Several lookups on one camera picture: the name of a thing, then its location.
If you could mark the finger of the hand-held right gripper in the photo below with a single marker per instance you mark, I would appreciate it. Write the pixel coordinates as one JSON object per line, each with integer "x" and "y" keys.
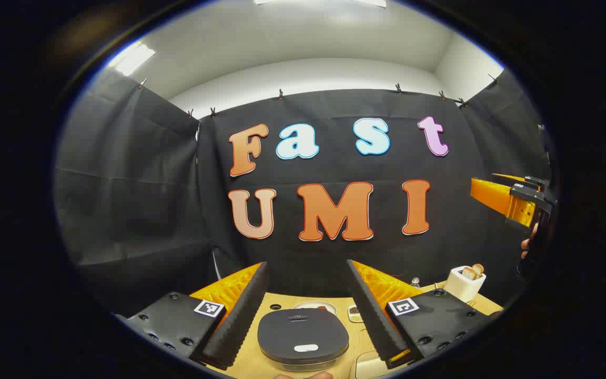
{"x": 532, "y": 183}
{"x": 503, "y": 202}

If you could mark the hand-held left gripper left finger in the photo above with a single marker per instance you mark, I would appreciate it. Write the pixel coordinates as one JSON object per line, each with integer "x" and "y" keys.
{"x": 240, "y": 316}

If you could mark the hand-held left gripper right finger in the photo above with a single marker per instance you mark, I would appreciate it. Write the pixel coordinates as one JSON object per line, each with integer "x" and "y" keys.
{"x": 374, "y": 316}

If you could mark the dark grey rice cooker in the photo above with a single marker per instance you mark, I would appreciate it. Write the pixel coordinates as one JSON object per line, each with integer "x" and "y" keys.
{"x": 303, "y": 329}

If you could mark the white divided grain dish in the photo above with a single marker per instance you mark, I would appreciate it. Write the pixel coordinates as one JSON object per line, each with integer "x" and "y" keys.
{"x": 354, "y": 313}

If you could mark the round white plate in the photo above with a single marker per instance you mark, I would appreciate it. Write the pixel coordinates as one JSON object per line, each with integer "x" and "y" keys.
{"x": 311, "y": 304}

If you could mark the bread slice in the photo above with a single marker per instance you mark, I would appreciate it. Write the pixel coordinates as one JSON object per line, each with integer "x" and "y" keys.
{"x": 469, "y": 273}
{"x": 478, "y": 268}

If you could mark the white toaster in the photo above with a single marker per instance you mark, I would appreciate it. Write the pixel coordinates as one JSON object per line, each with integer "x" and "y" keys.
{"x": 461, "y": 288}

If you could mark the black backdrop cloth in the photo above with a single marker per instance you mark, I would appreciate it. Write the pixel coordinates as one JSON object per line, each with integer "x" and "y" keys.
{"x": 140, "y": 184}

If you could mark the row of black cloth clips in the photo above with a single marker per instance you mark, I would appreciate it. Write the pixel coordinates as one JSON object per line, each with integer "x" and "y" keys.
{"x": 280, "y": 95}

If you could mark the ceiling light panel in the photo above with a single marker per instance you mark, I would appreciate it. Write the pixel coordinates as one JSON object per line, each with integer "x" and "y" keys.
{"x": 132, "y": 58}
{"x": 374, "y": 2}

